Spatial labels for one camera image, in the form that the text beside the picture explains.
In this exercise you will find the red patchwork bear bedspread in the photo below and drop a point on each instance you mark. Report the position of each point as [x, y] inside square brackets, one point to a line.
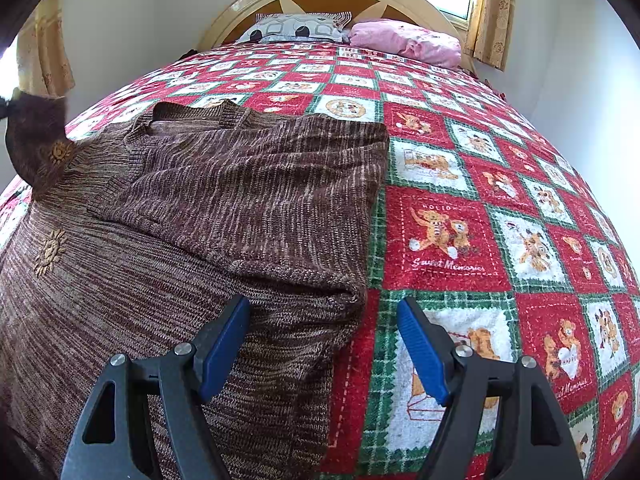
[479, 219]

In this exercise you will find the brown knitted sweater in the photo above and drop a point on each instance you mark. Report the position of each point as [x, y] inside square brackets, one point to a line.
[137, 236]

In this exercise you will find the grey patterned pillow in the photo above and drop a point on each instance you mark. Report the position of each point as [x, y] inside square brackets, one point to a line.
[285, 27]

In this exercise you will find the cream arched wooden headboard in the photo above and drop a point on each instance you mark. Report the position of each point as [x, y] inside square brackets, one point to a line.
[239, 15]

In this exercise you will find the yellow curtain left window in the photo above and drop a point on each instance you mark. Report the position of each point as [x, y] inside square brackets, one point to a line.
[42, 64]

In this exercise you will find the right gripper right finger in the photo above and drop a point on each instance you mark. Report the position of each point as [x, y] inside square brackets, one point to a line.
[532, 439]

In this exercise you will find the pink pillow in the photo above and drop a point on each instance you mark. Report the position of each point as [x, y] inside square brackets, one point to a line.
[407, 40]

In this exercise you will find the yellow curtain right of window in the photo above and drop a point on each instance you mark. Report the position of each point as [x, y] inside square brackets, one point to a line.
[489, 32]

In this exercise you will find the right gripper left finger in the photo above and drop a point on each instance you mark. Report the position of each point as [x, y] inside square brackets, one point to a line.
[113, 437]

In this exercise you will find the black item beside bed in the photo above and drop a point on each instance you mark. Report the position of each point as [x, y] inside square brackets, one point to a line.
[188, 54]

